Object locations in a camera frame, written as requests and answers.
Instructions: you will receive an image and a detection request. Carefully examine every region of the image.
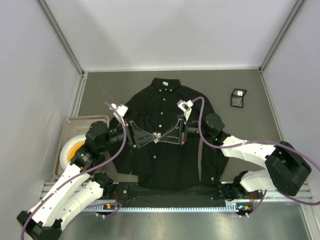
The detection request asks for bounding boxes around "grey metal tray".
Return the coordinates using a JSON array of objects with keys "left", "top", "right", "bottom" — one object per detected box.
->
[{"left": 52, "top": 115, "right": 110, "bottom": 180}]

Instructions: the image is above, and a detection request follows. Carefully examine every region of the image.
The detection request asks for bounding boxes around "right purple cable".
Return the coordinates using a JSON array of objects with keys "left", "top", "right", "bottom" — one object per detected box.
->
[{"left": 191, "top": 96, "right": 320, "bottom": 219}]

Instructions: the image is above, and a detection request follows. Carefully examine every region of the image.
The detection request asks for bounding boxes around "grey slotted cable duct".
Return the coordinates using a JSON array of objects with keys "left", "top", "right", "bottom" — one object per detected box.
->
[{"left": 83, "top": 202, "right": 251, "bottom": 213}]

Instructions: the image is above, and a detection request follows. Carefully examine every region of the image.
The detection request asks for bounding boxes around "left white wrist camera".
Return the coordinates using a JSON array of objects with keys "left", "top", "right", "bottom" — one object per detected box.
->
[{"left": 109, "top": 103, "right": 128, "bottom": 122}]

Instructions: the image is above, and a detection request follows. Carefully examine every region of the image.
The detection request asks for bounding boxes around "black button-up shirt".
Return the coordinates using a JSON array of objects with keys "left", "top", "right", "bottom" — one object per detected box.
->
[{"left": 113, "top": 78, "right": 229, "bottom": 190}]

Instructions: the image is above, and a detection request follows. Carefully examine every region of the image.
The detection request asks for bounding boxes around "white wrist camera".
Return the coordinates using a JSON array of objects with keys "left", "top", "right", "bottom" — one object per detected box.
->
[
  {"left": 177, "top": 99, "right": 194, "bottom": 121},
  {"left": 109, "top": 103, "right": 128, "bottom": 122}
]

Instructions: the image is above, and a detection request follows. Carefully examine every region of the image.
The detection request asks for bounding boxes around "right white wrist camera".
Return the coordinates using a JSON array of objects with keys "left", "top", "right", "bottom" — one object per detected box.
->
[{"left": 177, "top": 99, "right": 194, "bottom": 121}]

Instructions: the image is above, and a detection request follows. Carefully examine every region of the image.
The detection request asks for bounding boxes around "aluminium frame rail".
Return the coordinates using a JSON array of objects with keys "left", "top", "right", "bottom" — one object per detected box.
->
[{"left": 40, "top": 181, "right": 315, "bottom": 203}]

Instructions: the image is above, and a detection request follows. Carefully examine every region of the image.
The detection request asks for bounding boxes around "white bowl orange inside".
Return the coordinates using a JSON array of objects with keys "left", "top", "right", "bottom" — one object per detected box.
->
[{"left": 59, "top": 134, "right": 86, "bottom": 170}]

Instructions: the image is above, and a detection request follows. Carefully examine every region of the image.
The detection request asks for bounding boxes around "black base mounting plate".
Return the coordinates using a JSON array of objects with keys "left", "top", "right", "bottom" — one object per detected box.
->
[{"left": 100, "top": 182, "right": 262, "bottom": 207}]

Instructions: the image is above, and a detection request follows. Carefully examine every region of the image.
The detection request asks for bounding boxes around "small black open box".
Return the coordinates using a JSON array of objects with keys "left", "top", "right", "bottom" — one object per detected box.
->
[{"left": 230, "top": 88, "right": 247, "bottom": 108}]

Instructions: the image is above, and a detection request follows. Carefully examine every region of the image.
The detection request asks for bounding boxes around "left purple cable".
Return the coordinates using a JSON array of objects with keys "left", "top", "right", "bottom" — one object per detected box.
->
[{"left": 19, "top": 101, "right": 128, "bottom": 240}]

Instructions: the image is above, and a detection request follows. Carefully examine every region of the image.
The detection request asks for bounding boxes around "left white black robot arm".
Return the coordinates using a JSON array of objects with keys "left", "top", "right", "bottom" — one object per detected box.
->
[{"left": 17, "top": 120, "right": 157, "bottom": 240}]

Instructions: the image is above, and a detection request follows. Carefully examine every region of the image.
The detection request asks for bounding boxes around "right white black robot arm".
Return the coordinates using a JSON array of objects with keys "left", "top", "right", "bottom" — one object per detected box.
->
[{"left": 157, "top": 113, "right": 312, "bottom": 197}]

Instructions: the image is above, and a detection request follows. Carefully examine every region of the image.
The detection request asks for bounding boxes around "purple cable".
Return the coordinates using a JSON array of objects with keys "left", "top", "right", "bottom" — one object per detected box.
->
[
  {"left": 191, "top": 96, "right": 320, "bottom": 219},
  {"left": 19, "top": 101, "right": 128, "bottom": 240}
]

